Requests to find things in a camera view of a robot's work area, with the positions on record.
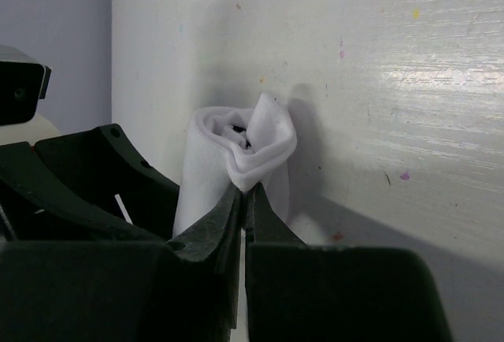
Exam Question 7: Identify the white sock black stripes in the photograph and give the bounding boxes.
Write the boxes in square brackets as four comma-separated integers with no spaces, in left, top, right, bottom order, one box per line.
[172,93,297,236]

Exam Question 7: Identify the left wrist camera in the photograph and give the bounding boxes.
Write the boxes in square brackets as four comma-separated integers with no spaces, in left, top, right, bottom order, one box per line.
[0,45,52,126]

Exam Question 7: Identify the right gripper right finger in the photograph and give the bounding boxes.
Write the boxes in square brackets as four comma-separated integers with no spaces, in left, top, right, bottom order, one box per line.
[245,184,452,341]

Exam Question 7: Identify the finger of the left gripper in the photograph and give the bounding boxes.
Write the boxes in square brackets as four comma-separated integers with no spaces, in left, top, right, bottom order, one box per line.
[1,142,161,241]
[35,124,180,238]

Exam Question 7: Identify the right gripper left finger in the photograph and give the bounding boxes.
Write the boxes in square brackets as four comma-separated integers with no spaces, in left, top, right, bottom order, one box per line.
[1,186,241,341]

